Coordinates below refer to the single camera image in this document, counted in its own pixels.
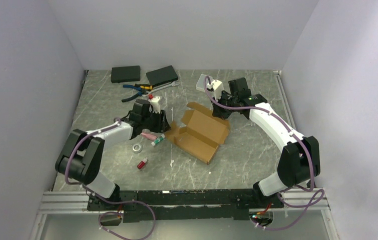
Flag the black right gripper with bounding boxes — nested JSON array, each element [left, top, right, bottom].
[[210, 91, 238, 121]]

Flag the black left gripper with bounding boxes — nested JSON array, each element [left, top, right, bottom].
[[142, 108, 171, 134]]

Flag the green white glue stick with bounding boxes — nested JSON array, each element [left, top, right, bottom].
[[151, 134, 165, 147]]

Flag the pink plastic tube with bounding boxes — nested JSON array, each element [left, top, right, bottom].
[[141, 132, 157, 141]]

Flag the brown cardboard paper box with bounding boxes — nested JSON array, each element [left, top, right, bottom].
[[165, 102, 230, 165]]

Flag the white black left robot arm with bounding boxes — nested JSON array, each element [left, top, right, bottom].
[[55, 96, 171, 210]]

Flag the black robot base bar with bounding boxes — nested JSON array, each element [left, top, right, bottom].
[[87, 188, 283, 223]]

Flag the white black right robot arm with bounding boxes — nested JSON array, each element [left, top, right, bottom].
[[204, 76, 320, 208]]

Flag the black flat box right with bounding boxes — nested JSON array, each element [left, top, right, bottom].
[[146, 65, 178, 87]]

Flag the black flat box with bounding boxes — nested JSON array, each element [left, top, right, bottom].
[[111, 65, 141, 84], [146, 65, 178, 87]]

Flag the black flat box left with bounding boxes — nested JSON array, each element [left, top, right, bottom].
[[111, 65, 141, 84]]

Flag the translucent white plastic container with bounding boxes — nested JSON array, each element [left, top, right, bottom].
[[195, 74, 213, 93]]

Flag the silver tape roll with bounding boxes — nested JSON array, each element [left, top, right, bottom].
[[132, 143, 143, 154]]

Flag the silver wrench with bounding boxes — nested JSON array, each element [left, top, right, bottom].
[[142, 81, 180, 97]]

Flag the small red bottle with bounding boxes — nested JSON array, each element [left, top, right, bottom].
[[137, 158, 148, 170]]

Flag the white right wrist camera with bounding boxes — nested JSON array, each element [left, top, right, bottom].
[[210, 79, 224, 101]]

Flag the blue handled pliers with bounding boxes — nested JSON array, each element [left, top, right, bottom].
[[121, 84, 147, 103]]

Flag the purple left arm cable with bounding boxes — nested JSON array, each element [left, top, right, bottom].
[[64, 117, 157, 240]]

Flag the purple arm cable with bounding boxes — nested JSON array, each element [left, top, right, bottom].
[[64, 117, 157, 240], [203, 75, 326, 232]]

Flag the aluminium frame rail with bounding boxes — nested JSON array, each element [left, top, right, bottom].
[[30, 188, 339, 240]]

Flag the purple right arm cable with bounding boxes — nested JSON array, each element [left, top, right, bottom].
[[203, 75, 326, 232]]

